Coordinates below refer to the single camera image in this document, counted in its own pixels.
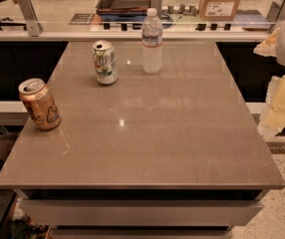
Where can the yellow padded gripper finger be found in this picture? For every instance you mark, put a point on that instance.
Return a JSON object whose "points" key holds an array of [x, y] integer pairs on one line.
{"points": [[267, 48], [272, 118]]}

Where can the green white 7up can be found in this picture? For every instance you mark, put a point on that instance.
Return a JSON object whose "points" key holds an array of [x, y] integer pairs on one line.
{"points": [[104, 58]]}

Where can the gold soda can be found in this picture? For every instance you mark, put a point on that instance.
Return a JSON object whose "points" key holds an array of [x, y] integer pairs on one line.
{"points": [[39, 103]]}

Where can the cardboard box with label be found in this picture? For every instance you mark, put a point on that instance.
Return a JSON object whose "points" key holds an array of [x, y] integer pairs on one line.
{"points": [[218, 10]]}

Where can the clear plastic water bottle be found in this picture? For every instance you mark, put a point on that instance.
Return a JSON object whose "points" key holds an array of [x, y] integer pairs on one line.
{"points": [[151, 42]]}

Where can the grey metal tray bin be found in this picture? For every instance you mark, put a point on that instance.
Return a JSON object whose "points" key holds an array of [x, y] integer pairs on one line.
{"points": [[126, 0]]}

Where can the grey table drawer front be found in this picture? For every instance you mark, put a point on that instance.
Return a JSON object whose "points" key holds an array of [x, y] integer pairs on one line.
{"points": [[141, 212]]}

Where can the middle metal glass bracket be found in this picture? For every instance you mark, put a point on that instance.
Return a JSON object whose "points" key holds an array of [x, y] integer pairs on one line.
{"points": [[156, 4]]}

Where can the left metal glass bracket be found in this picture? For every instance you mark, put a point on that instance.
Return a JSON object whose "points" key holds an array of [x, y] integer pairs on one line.
{"points": [[34, 27]]}

